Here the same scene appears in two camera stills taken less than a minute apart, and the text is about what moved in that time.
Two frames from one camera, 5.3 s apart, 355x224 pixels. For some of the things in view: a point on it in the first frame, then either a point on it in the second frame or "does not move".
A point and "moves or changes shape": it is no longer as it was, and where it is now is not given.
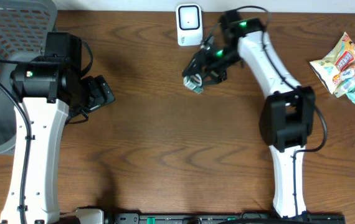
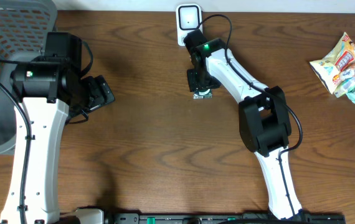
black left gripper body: x=93 y=95 does not move
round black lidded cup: x=194 y=83 moves or changes shape
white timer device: x=189 y=24 does not move
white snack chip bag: x=345 y=54 does not move
